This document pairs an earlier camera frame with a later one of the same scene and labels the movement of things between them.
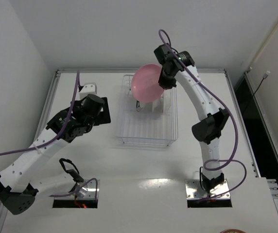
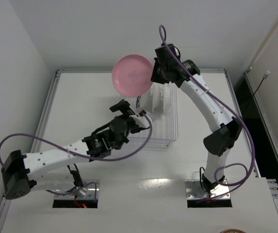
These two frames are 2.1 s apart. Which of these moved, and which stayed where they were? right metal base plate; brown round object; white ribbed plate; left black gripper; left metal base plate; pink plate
Moved: left black gripper; pink plate
Stayed: brown round object; white ribbed plate; right metal base plate; left metal base plate
